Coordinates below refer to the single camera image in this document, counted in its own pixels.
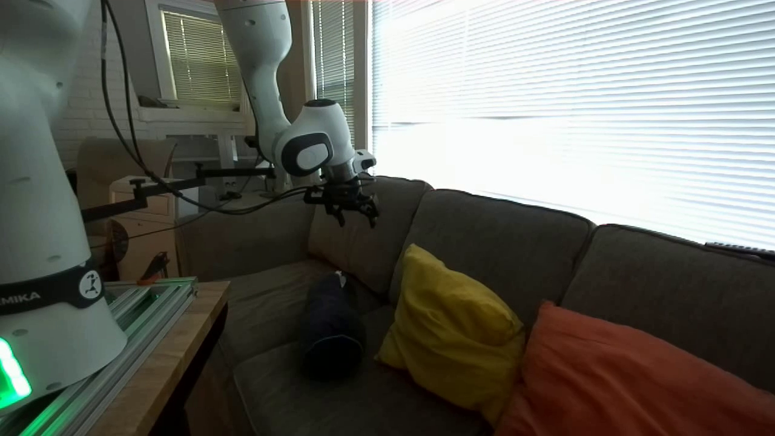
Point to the orange square pillow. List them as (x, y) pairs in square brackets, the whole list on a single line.
[(631, 378)]

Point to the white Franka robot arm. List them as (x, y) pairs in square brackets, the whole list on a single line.
[(45, 209)]

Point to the yellow square pillow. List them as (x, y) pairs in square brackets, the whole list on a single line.
[(452, 331)]

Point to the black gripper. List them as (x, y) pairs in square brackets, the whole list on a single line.
[(342, 191)]

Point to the aluminium base plate green lit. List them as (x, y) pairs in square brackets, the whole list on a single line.
[(137, 323)]

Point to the white window blinds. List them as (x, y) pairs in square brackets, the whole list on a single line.
[(565, 106)]

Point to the grey-green fabric sofa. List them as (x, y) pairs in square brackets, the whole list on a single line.
[(485, 243)]

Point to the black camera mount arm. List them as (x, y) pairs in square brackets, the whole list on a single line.
[(203, 176)]

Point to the brown wooden cabinet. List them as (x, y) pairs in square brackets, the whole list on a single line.
[(121, 209)]

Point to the small framed window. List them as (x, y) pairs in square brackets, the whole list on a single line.
[(198, 61)]

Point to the wooden table with black legs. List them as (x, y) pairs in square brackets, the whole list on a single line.
[(172, 355)]

